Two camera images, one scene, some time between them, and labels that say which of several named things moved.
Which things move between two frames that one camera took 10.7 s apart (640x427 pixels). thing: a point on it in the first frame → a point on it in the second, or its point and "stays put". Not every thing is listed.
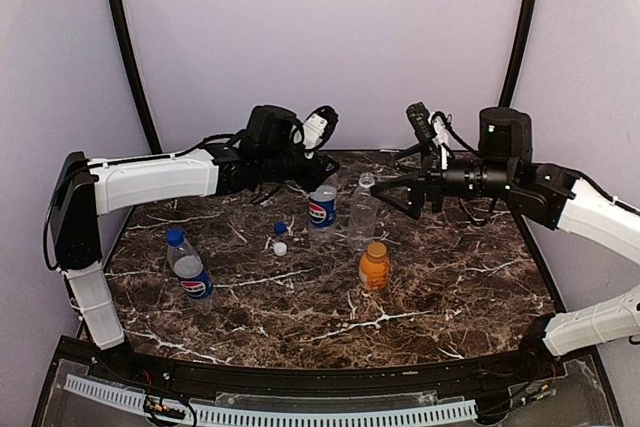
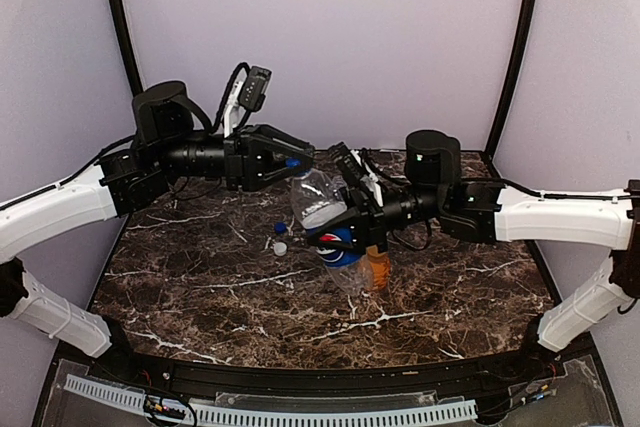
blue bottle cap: [280, 227] stays put
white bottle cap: [280, 249] stays put
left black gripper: [314, 177] → [248, 157]
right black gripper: [432, 173] → [367, 225]
